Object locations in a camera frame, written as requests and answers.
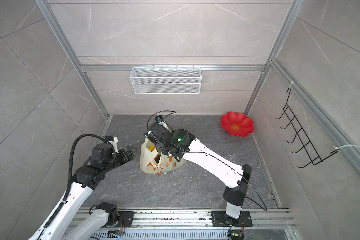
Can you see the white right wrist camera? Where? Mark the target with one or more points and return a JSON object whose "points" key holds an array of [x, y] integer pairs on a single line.
{"points": [[159, 119]]}

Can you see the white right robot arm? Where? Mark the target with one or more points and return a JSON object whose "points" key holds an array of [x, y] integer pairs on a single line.
{"points": [[181, 144]]}

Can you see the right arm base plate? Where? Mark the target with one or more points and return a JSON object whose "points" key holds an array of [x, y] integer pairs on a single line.
{"points": [[221, 219]]}

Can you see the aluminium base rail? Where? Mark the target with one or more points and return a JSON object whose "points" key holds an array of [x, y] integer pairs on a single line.
{"points": [[196, 224]]}

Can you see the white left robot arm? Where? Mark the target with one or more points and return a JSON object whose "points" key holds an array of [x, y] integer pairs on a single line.
{"points": [[81, 184]]}

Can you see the cream plastic shopping bag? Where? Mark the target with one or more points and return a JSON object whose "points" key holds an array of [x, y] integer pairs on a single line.
{"points": [[153, 163]]}

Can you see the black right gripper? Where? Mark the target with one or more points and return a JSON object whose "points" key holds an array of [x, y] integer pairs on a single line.
{"points": [[158, 149]]}

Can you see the red flower-shaped plastic bowl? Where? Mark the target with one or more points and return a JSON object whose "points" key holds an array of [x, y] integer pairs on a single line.
{"points": [[237, 124]]}

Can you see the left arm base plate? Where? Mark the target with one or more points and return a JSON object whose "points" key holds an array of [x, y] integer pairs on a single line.
{"points": [[119, 219]]}

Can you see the black wire hook rack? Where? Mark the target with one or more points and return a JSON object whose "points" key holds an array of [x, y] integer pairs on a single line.
{"points": [[301, 136]]}

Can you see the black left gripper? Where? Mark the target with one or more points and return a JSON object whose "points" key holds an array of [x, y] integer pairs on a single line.
{"points": [[121, 153]]}

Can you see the white wire mesh basket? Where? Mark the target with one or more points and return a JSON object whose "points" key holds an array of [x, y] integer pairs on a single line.
{"points": [[166, 80]]}

